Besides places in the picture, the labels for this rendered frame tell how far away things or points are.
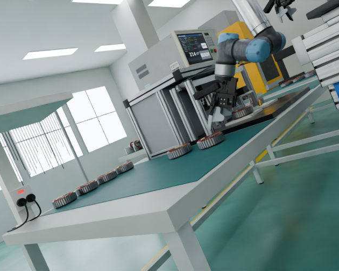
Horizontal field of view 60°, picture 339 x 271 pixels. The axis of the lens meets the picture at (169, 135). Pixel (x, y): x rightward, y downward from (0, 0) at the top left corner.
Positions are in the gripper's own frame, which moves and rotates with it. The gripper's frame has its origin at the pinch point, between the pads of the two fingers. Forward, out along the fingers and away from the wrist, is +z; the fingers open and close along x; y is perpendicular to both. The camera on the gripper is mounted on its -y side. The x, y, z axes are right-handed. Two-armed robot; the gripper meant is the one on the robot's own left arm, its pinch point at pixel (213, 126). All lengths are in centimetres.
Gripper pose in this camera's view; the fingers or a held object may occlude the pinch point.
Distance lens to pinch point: 120.1
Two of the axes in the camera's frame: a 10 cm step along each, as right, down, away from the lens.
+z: -0.6, 9.6, 2.8
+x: 4.2, -2.3, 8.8
